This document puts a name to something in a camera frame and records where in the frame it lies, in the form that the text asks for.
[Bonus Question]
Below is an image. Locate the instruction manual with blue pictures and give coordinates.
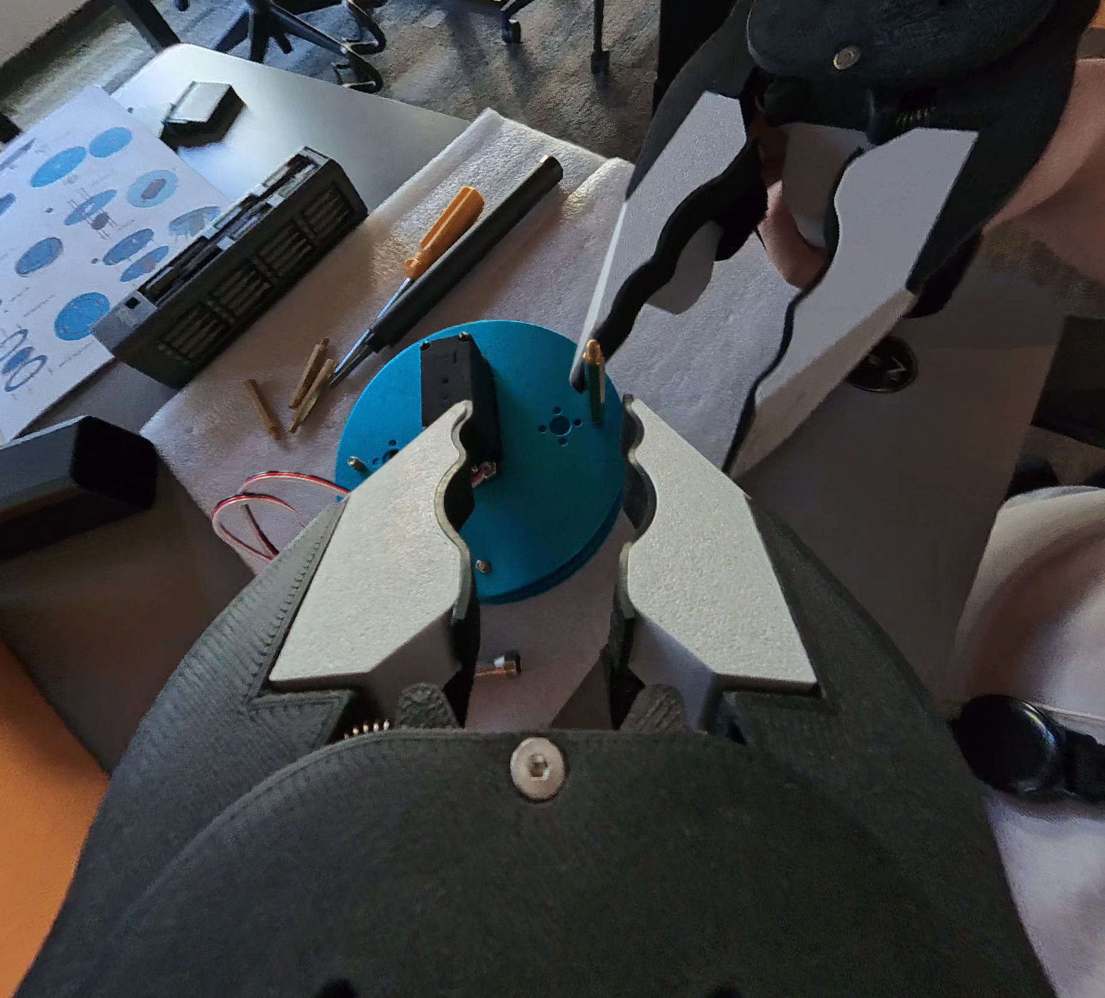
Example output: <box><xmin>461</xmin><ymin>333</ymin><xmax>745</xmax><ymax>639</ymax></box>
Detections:
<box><xmin>0</xmin><ymin>85</ymin><xmax>234</xmax><ymax>442</ymax></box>

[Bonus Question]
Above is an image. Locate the orange handled screwdriver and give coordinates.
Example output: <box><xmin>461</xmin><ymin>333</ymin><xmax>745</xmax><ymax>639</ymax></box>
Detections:
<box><xmin>341</xmin><ymin>185</ymin><xmax>486</xmax><ymax>364</ymax></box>

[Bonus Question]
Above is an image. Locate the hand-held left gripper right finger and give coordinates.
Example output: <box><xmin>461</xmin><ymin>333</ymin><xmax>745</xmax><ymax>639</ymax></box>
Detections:
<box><xmin>611</xmin><ymin>395</ymin><xmax>820</xmax><ymax>730</ymax></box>

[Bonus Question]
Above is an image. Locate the black precision screwdriver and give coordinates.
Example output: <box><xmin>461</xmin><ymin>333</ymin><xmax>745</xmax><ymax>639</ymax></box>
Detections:
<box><xmin>328</xmin><ymin>154</ymin><xmax>564</xmax><ymax>388</ymax></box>

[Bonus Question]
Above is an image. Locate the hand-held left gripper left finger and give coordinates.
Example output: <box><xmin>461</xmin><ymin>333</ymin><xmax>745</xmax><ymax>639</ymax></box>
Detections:
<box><xmin>268</xmin><ymin>399</ymin><xmax>481</xmax><ymax>701</ymax></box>

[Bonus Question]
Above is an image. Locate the person's right hand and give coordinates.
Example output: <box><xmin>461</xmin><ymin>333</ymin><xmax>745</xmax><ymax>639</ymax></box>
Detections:
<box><xmin>764</xmin><ymin>57</ymin><xmax>1105</xmax><ymax>287</ymax></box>

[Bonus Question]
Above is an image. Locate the black screwdriver bit case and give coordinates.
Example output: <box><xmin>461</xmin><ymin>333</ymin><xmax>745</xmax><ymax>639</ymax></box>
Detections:
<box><xmin>90</xmin><ymin>146</ymin><xmax>371</xmax><ymax>390</ymax></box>

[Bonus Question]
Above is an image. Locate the black lanyard strap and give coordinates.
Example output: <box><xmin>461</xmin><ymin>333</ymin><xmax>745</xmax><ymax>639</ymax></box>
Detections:
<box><xmin>1057</xmin><ymin>726</ymin><xmax>1105</xmax><ymax>801</ymax></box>

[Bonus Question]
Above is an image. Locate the white foam sheet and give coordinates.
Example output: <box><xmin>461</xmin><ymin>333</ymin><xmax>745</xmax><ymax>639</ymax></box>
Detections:
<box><xmin>138</xmin><ymin>107</ymin><xmax>795</xmax><ymax>732</ymax></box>

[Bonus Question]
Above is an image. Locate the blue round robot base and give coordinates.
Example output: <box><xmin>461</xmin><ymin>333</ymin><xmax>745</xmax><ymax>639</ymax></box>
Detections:
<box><xmin>332</xmin><ymin>320</ymin><xmax>631</xmax><ymax>606</ymax></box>

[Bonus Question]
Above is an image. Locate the orange cardboard box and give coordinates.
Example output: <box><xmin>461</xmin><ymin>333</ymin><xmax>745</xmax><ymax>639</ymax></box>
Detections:
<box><xmin>0</xmin><ymin>639</ymin><xmax>117</xmax><ymax>995</ymax></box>

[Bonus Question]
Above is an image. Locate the black servo motor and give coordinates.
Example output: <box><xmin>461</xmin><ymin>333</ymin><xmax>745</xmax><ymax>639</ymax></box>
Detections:
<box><xmin>418</xmin><ymin>333</ymin><xmax>506</xmax><ymax>490</ymax></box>

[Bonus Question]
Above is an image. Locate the red white servo cable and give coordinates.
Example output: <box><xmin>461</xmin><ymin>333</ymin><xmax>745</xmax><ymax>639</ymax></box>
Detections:
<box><xmin>211</xmin><ymin>458</ymin><xmax>502</xmax><ymax>563</ymax></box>

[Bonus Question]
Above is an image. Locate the small black box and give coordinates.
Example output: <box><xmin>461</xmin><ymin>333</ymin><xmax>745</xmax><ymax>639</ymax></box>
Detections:
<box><xmin>159</xmin><ymin>81</ymin><xmax>245</xmax><ymax>151</ymax></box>

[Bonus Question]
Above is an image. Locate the dark rectangular case sleeve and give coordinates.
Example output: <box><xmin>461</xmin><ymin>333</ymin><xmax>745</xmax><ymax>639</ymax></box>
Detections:
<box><xmin>0</xmin><ymin>415</ymin><xmax>161</xmax><ymax>559</ymax></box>

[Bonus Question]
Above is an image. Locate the round desk control button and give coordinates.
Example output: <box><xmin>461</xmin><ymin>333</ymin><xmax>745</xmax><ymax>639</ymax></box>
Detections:
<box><xmin>846</xmin><ymin>333</ymin><xmax>920</xmax><ymax>395</ymax></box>

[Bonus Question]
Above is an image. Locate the black badge reel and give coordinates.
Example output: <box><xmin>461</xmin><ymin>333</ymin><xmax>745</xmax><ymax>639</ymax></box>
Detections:
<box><xmin>954</xmin><ymin>694</ymin><xmax>1072</xmax><ymax>801</ymax></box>

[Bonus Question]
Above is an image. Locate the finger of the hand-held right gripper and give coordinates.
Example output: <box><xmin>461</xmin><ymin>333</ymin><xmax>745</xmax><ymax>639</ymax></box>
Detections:
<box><xmin>723</xmin><ymin>128</ymin><xmax>981</xmax><ymax>477</ymax></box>
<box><xmin>568</xmin><ymin>90</ymin><xmax>769</xmax><ymax>390</ymax></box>

